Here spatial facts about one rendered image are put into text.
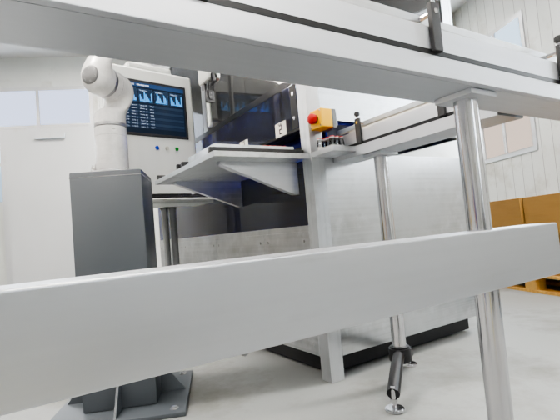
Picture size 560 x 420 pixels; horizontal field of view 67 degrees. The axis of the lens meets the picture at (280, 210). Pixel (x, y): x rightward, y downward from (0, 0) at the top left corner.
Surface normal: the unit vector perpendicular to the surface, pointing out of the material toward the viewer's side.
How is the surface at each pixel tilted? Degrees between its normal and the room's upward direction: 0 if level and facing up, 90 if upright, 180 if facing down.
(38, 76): 90
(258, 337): 90
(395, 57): 90
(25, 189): 90
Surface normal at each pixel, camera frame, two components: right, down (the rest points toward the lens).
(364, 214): 0.53, -0.09
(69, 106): 0.15, -0.07
